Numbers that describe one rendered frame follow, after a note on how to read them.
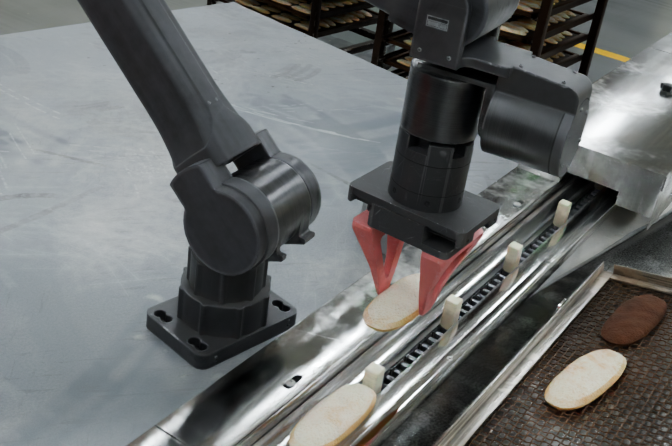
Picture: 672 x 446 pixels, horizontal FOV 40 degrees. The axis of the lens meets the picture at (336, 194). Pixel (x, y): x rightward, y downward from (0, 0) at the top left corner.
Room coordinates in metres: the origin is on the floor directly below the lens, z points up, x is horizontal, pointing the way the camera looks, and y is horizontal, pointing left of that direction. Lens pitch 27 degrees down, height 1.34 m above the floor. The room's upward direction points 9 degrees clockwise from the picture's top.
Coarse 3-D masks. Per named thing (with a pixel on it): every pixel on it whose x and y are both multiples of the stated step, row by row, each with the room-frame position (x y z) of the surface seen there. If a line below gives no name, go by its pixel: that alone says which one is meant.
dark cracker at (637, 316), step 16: (624, 304) 0.71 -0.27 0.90; (640, 304) 0.71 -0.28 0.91; (656, 304) 0.71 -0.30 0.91; (608, 320) 0.68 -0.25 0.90; (624, 320) 0.68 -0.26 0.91; (640, 320) 0.68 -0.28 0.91; (656, 320) 0.69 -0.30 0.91; (608, 336) 0.66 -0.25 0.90; (624, 336) 0.66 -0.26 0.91; (640, 336) 0.66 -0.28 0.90
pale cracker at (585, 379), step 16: (592, 352) 0.63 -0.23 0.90; (608, 352) 0.63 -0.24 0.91; (576, 368) 0.60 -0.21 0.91; (592, 368) 0.60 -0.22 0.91; (608, 368) 0.60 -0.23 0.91; (624, 368) 0.61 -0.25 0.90; (560, 384) 0.58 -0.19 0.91; (576, 384) 0.58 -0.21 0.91; (592, 384) 0.58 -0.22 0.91; (608, 384) 0.59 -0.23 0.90; (560, 400) 0.56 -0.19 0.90; (576, 400) 0.56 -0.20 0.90; (592, 400) 0.57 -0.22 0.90
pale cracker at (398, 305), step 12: (408, 276) 0.66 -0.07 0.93; (396, 288) 0.64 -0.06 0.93; (408, 288) 0.64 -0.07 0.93; (384, 300) 0.62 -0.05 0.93; (396, 300) 0.62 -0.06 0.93; (408, 300) 0.62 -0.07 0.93; (372, 312) 0.60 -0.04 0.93; (384, 312) 0.60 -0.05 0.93; (396, 312) 0.60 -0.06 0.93; (408, 312) 0.61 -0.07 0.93; (372, 324) 0.59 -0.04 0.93; (384, 324) 0.59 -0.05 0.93; (396, 324) 0.59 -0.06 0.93
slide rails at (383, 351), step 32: (576, 192) 1.04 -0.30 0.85; (608, 192) 1.06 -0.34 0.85; (544, 224) 0.95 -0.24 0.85; (576, 224) 0.96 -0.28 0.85; (480, 256) 0.85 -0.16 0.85; (544, 256) 0.87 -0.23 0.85; (448, 288) 0.78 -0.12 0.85; (512, 288) 0.80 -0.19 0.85; (416, 320) 0.71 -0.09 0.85; (480, 320) 0.73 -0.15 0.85; (384, 352) 0.66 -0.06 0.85; (288, 416) 0.56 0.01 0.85
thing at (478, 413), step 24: (600, 264) 0.78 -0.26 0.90; (600, 288) 0.75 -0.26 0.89; (624, 288) 0.76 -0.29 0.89; (648, 288) 0.76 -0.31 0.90; (576, 312) 0.70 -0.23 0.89; (552, 336) 0.66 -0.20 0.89; (648, 336) 0.67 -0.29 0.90; (528, 360) 0.62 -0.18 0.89; (504, 384) 0.59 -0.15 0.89; (648, 384) 0.60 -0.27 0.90; (480, 408) 0.55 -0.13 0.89; (504, 408) 0.56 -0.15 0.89; (528, 408) 0.56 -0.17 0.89; (624, 408) 0.56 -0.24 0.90; (456, 432) 0.52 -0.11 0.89; (504, 432) 0.53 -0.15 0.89; (528, 432) 0.53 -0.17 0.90; (576, 432) 0.53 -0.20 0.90; (624, 432) 0.53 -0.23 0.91
